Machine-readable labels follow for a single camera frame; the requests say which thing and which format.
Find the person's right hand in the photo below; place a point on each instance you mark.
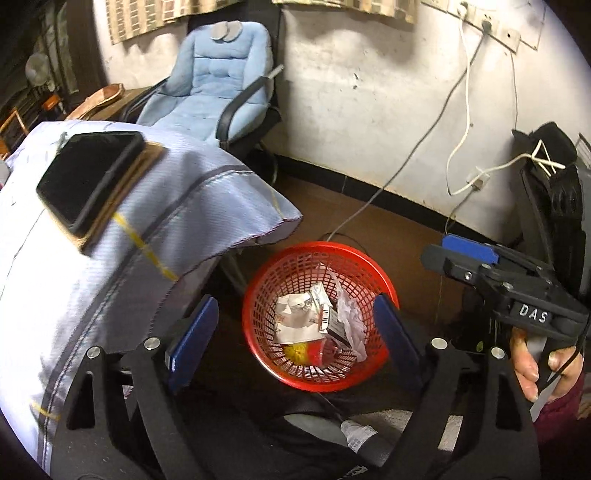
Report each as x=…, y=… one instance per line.
x=526, y=364

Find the red wrapper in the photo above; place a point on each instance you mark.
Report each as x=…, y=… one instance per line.
x=321, y=353

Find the person's right forearm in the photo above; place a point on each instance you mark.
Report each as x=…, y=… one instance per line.
x=561, y=415

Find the black tablet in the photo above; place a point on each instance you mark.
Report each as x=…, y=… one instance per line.
x=87, y=175

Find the black bag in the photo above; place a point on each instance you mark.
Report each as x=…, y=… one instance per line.
x=549, y=138

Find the red plastic basket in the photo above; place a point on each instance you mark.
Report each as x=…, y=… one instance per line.
x=277, y=364

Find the small medicine box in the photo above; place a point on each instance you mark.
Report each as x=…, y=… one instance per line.
x=333, y=327

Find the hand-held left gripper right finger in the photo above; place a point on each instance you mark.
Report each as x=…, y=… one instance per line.
x=395, y=332

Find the standing fan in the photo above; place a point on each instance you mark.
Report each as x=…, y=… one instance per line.
x=36, y=69

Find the white paper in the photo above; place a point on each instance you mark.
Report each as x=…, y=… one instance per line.
x=295, y=314

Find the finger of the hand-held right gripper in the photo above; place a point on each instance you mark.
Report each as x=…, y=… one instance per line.
x=452, y=267
x=466, y=244

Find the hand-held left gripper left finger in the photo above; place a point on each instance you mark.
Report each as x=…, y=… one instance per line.
x=194, y=341

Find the tan cloth bag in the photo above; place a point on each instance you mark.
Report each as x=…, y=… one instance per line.
x=99, y=99

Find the light blue tablecloth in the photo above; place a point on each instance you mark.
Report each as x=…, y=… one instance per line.
x=69, y=300

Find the white power strip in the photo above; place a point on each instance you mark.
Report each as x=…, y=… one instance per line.
x=503, y=32

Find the silver foil wrapper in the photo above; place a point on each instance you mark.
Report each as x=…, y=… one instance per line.
x=318, y=295

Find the clear plastic bag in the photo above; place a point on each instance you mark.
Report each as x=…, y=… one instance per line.
x=351, y=318

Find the blue cushioned office chair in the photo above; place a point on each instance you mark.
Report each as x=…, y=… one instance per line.
x=217, y=74

